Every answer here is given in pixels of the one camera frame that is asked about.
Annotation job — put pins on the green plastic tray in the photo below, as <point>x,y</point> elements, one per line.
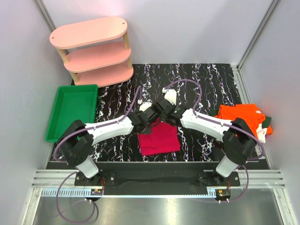
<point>71,103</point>

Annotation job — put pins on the aluminium frame rail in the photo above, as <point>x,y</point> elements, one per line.
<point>261,174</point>

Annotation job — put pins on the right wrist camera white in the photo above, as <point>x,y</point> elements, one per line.
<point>170,95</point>

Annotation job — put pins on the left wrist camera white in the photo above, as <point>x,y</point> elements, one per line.
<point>143,105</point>

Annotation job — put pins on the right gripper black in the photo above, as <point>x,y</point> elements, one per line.
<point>175,107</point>

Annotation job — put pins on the dark green t-shirt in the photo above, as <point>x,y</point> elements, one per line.
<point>267,122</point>

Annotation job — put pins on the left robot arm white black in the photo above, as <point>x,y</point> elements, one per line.
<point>77,141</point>

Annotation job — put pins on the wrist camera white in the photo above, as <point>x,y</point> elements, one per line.
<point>170,95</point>
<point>143,105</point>

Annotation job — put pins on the red t-shirt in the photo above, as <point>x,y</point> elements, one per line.
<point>163,138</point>

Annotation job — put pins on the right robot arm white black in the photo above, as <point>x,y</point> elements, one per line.
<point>238,140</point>

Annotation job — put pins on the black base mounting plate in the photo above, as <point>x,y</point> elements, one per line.
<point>157,178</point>

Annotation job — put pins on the white slotted cable duct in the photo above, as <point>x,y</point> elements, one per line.
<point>72,192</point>

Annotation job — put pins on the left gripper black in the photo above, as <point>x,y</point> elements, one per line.
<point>148,131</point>

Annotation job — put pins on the pink three-tier shelf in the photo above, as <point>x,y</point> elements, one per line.
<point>95,51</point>

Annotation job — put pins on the orange t-shirt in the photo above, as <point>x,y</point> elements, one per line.
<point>250,113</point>

